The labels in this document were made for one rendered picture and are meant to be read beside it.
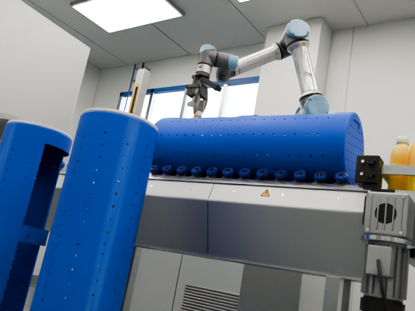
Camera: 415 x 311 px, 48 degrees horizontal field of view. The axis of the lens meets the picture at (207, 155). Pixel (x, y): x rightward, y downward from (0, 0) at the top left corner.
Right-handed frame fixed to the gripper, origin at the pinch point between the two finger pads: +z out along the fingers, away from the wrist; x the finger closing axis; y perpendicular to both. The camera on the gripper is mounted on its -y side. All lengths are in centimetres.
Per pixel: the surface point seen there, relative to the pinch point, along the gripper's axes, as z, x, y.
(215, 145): 22.0, 18.7, -25.0
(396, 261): 60, 39, -100
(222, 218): 51, 17, -33
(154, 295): 96, -157, 120
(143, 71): -39, -25, 64
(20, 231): 69, 50, 37
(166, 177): 35.9, 16.2, -2.0
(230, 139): 19.7, 19.1, -31.5
